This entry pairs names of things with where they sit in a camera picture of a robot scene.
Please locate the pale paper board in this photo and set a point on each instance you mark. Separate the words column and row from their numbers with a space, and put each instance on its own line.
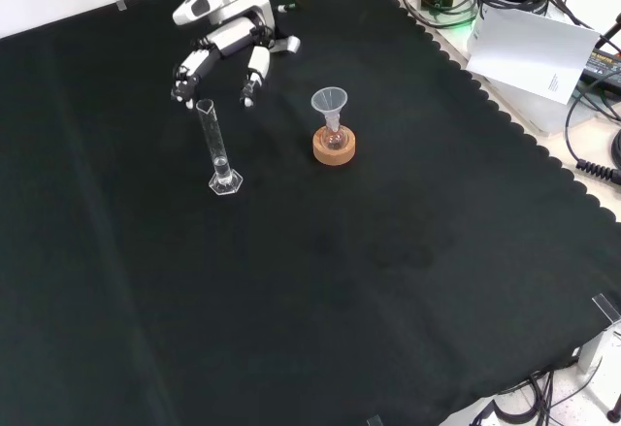
column 529, row 52

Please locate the black power adapter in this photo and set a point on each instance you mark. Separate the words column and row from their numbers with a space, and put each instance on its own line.
column 604, row 64

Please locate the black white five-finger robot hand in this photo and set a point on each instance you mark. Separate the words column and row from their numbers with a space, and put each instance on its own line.
column 233, row 35

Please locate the clear plastic funnel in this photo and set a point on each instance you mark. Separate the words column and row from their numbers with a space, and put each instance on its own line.
column 328, row 101

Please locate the small round-bottom glass flask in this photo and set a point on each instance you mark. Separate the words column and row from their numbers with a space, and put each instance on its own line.
column 334, row 140

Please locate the black bench cloth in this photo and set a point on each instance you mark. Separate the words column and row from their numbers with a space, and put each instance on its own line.
column 291, row 251

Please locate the clear glass graduated cylinder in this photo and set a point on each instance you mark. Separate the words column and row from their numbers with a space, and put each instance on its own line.
column 222, row 173

